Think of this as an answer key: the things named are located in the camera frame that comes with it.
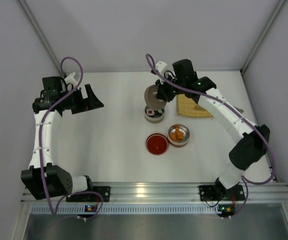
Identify grey round lid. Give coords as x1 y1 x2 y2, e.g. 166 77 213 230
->
144 85 167 111

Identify sushi roll piece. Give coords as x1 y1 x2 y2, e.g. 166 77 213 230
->
146 108 155 117

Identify steel round container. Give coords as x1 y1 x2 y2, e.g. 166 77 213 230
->
167 124 190 148
144 106 165 123

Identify orange fried food piece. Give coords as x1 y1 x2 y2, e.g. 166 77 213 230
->
175 127 184 140

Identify red round lid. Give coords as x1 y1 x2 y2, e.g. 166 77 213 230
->
145 133 169 156

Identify metal tongs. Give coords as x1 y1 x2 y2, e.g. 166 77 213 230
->
235 107 244 114

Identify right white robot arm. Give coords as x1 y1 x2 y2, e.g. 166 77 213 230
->
152 59 270 199

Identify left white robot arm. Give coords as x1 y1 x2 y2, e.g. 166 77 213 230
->
21 72 104 200

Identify bamboo mat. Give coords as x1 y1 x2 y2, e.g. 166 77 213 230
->
176 94 213 119

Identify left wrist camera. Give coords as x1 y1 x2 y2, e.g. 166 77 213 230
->
64 72 81 87

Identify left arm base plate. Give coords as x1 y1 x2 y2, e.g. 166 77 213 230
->
66 186 111 203

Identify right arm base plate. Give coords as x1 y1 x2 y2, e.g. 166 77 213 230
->
198 184 245 202

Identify aluminium rail frame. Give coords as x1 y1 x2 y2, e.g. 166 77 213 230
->
21 181 288 216

